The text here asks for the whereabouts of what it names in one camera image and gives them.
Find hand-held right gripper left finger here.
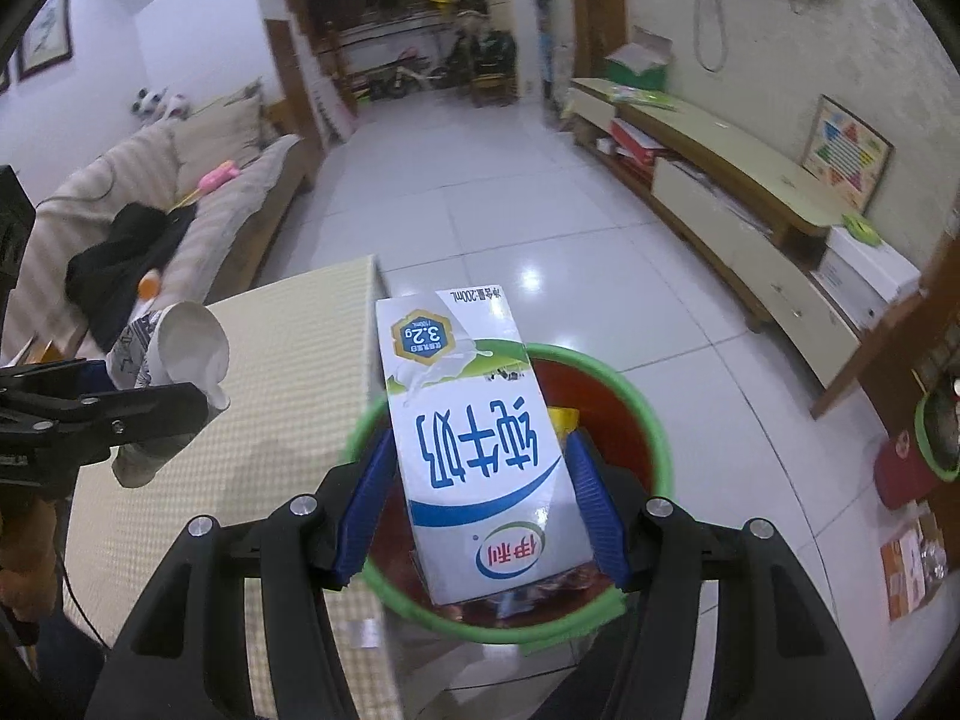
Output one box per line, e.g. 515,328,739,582
86,426,402,720

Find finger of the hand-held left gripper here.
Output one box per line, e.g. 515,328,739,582
0,360,115,400
0,382,212,466

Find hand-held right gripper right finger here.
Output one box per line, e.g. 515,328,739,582
566,426,877,720

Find white patterned paper cup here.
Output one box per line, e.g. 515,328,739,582
111,301,232,488

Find red bin with green rim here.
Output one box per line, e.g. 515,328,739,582
343,343,674,653

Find white milk carton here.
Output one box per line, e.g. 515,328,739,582
375,286,597,607

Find person's left forearm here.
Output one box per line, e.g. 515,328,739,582
0,502,65,623

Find black jacket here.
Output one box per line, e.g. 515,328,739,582
66,202,197,350

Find yellow checked tablecloth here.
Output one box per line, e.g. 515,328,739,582
64,255,391,720

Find panda plush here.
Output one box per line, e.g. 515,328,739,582
131,88,188,122

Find striped beige sofa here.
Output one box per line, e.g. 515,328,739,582
34,79,316,361

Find beige pillow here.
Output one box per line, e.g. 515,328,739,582
174,96,263,192

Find small red bin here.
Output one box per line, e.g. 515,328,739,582
874,379,960,511

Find orange carton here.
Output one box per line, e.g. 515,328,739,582
879,517,947,622

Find white box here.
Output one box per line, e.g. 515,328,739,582
814,225,922,331

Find cream television cabinet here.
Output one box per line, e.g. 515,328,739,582
566,77,863,421

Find red box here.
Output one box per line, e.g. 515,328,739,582
609,118,668,166

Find white balance bike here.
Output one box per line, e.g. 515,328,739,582
367,49,443,100

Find green flat packets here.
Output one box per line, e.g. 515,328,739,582
611,82,680,107

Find star checkers board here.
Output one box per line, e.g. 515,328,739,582
801,95,893,215

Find green box with cardboard flaps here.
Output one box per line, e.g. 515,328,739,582
604,26,674,89

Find wooden chair with clothes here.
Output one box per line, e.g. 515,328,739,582
454,11,520,107

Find black cable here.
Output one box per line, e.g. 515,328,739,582
58,559,115,647

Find television cable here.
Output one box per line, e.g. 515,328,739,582
694,0,730,74

